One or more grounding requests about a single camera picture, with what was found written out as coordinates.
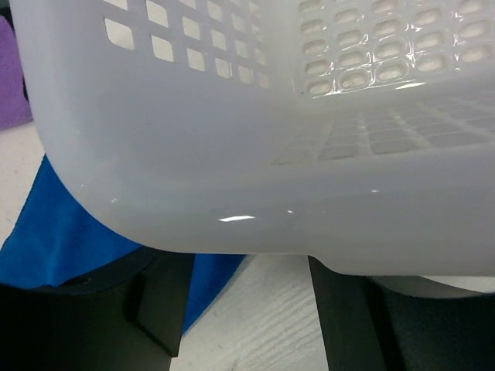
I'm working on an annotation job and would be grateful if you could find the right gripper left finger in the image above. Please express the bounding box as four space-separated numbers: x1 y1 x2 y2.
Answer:
1 247 194 370

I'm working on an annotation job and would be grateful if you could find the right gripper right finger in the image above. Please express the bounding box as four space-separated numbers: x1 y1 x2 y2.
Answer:
309 257 494 370

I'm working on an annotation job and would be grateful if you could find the blue towel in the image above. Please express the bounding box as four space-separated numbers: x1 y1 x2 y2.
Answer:
1 158 244 332

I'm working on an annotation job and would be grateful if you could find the purple towel black trim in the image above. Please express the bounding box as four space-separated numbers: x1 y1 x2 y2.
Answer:
1 15 32 131

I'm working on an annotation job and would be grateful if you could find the white plastic basket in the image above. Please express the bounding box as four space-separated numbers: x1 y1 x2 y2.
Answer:
10 1 494 276

